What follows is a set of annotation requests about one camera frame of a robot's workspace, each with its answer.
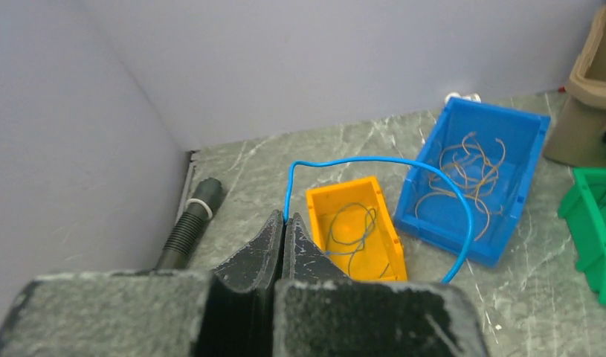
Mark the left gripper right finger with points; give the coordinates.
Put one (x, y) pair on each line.
(319, 311)

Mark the green plastic bin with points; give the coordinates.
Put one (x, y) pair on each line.
(584, 210)

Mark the aluminium frame rail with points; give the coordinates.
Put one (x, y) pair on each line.
(186, 185)

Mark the blue plastic bin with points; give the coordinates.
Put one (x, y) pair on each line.
(490, 152)

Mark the tan plastic toolbox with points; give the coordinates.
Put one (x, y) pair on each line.
(579, 137)

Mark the orange plastic bin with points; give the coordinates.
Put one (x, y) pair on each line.
(351, 225)

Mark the white plastic fitting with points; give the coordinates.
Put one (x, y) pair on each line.
(474, 97)

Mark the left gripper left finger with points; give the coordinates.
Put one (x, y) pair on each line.
(168, 312)

